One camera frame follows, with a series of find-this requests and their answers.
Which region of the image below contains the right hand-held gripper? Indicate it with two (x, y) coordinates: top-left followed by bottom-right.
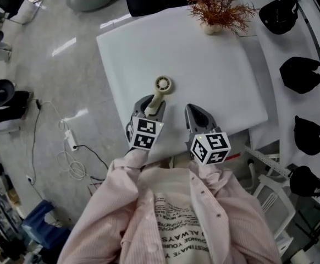
(184, 103), (232, 166)

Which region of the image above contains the orange potted plant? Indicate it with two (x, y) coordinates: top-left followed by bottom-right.
(187, 0), (260, 35)

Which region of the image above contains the person's right forearm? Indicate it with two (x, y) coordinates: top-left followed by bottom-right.
(189, 159), (232, 192)

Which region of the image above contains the white metal shelving rack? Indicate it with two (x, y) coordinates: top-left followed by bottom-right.
(231, 0), (320, 258)

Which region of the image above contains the black cable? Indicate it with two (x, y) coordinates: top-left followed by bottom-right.
(74, 144), (110, 181)

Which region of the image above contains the black cap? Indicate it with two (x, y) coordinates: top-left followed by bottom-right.
(279, 56), (320, 95)
(289, 166), (320, 197)
(258, 0), (300, 35)
(294, 115), (320, 156)

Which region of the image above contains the white power strip with cables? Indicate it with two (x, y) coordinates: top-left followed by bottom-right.
(43, 101), (87, 180)

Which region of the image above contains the small cream handheld fan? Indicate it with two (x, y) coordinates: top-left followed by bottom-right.
(145, 75), (174, 118)

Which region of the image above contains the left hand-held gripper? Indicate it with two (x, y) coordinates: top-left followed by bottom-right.
(125, 94), (167, 151)

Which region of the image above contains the black office chair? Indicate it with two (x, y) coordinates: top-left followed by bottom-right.
(124, 0), (202, 18)

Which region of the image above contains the grey cable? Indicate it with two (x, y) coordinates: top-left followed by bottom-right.
(30, 103), (44, 186)

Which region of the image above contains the white mesh chair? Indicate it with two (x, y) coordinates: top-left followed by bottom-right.
(252, 174), (297, 255)

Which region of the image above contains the blue plastic stool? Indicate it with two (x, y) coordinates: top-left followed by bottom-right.
(21, 199), (73, 250)

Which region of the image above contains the person's left forearm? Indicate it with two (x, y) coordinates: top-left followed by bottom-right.
(109, 147), (150, 181)

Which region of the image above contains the person's torso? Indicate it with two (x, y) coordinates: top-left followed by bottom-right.
(57, 158), (282, 264)

